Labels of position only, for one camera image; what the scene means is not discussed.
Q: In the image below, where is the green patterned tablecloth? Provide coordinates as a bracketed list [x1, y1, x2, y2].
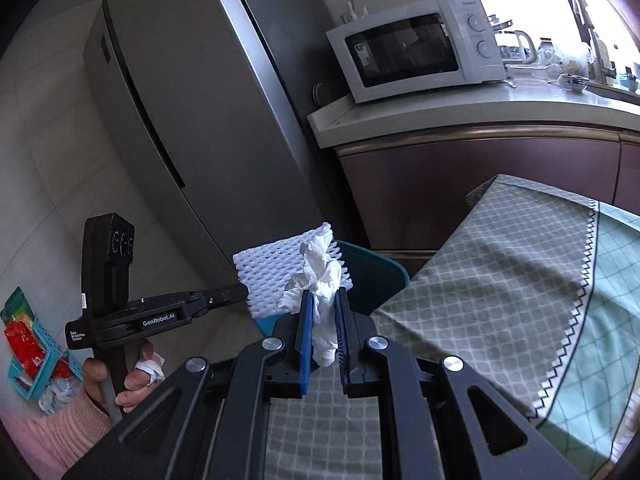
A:
[264, 173, 640, 480]

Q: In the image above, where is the silver refrigerator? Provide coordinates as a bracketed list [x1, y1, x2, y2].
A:
[85, 0, 337, 285]

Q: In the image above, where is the white electric kettle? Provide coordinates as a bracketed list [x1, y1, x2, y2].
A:
[495, 29, 538, 65]

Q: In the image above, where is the white microwave oven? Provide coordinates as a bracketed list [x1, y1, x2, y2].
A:
[326, 0, 506, 103]

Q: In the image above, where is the teal plastic trash bin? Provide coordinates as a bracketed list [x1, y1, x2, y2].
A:
[253, 238, 409, 336]

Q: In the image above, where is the blue white ceramic bowl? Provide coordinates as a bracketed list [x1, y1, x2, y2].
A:
[556, 74, 589, 93]

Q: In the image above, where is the white foam fruit net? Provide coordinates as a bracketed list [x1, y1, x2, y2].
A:
[233, 222, 352, 320]

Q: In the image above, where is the white tissue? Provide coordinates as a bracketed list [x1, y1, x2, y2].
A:
[278, 230, 343, 367]

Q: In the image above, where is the kitchen faucet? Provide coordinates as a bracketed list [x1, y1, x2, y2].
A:
[572, 0, 616, 84]

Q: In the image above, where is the teal basket with red packets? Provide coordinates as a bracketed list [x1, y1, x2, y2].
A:
[1, 287, 82, 415]

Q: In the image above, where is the left hand with bandage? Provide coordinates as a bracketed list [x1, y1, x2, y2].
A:
[82, 340, 164, 414]

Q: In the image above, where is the dark red kitchen cabinet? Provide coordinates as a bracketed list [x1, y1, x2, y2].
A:
[336, 125, 639, 273]

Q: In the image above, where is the black camera module on gripper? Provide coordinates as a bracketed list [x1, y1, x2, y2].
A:
[80, 212, 134, 320]

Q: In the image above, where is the pink sleeved left forearm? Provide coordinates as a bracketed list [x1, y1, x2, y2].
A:
[1, 390, 112, 479]

